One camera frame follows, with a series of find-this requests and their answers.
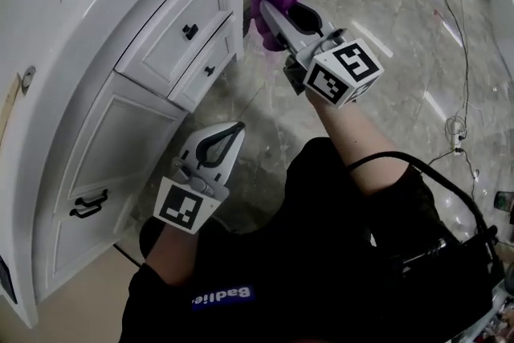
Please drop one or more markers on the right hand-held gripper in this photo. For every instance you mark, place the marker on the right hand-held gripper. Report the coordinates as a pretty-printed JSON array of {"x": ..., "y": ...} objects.
[{"x": 341, "y": 72}]

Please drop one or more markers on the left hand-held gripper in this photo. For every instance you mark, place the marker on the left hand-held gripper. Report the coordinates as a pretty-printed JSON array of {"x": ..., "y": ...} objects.
[{"x": 180, "y": 207}]

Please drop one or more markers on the white drawer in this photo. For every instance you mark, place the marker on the white drawer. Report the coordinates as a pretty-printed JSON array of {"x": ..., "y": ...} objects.
[
  {"x": 168, "y": 48},
  {"x": 201, "y": 88}
]

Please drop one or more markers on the person's left forearm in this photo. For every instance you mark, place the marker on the person's left forearm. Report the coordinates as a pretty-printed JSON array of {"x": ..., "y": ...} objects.
[{"x": 176, "y": 253}]

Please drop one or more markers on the person's right forearm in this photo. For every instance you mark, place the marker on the person's right forearm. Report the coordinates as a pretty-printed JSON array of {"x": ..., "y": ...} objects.
[{"x": 353, "y": 144}]

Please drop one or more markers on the black drawer knob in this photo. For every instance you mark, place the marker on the black drawer knob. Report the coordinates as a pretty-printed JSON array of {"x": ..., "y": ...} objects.
[
  {"x": 209, "y": 70},
  {"x": 190, "y": 32}
]

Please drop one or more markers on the white cabinet door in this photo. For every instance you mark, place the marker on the white cabinet door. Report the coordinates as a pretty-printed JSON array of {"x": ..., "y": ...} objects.
[
  {"x": 120, "y": 140},
  {"x": 76, "y": 253}
]

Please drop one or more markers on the person's black shirt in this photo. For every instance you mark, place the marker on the person's black shirt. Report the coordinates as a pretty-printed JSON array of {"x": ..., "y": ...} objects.
[{"x": 301, "y": 253}]

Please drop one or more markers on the white vanity sink cabinet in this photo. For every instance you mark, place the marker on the white vanity sink cabinet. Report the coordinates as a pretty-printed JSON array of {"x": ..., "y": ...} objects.
[{"x": 60, "y": 52}]

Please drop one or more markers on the metal sink drain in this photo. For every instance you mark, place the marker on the metal sink drain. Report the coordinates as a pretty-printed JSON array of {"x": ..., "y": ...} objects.
[{"x": 28, "y": 79}]

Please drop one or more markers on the long wooden strip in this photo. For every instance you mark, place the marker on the long wooden strip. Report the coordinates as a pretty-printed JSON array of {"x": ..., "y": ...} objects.
[{"x": 8, "y": 108}]

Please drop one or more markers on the black pack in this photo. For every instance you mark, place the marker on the black pack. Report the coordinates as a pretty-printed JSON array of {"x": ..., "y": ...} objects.
[{"x": 449, "y": 265}]

